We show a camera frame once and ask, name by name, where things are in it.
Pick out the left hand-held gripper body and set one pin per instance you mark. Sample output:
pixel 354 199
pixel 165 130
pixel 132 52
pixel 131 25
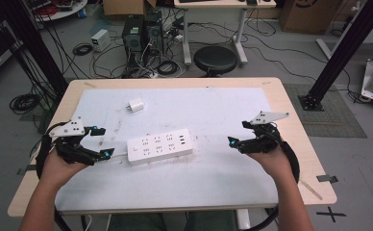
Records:
pixel 66 129

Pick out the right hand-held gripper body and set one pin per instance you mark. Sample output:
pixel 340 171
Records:
pixel 264 141

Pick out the white charger plug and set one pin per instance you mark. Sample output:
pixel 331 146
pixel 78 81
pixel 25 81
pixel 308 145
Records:
pixel 136 105

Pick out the person's right hand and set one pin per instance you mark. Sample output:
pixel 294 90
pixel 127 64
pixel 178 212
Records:
pixel 276 165

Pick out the person's left hand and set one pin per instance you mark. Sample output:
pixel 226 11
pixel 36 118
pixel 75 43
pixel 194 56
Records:
pixel 59 170

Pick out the thin wooden stick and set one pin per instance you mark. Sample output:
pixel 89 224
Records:
pixel 311 190

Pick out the white table mat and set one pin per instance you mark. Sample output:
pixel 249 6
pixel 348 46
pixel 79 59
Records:
pixel 175 183

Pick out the grey tape piece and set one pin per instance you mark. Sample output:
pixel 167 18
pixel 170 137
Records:
pixel 327 178

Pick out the black round stool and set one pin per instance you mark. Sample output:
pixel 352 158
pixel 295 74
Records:
pixel 215 59

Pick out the grey floor mat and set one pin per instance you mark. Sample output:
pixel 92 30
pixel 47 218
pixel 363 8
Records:
pixel 335 118

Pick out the white floor power strip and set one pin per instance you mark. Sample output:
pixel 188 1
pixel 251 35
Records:
pixel 152 75

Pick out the white power supply box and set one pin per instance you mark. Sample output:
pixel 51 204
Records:
pixel 100 40

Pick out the black computer tower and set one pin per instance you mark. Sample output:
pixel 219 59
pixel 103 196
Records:
pixel 132 40
pixel 154 32

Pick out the round white table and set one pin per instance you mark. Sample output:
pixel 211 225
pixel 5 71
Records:
pixel 59 9

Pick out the white desk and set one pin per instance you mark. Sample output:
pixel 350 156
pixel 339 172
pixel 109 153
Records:
pixel 239 4

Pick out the large cardboard box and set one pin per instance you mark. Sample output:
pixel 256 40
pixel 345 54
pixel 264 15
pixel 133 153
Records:
pixel 308 16

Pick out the black metal post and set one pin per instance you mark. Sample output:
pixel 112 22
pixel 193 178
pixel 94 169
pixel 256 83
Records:
pixel 341 51
pixel 37 48

